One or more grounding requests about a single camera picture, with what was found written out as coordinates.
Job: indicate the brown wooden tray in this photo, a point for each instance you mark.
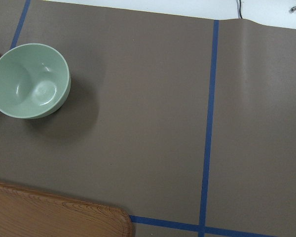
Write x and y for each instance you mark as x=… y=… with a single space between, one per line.
x=31 y=213

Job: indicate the green ceramic bowl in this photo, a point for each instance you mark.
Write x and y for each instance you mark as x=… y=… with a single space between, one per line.
x=35 y=81

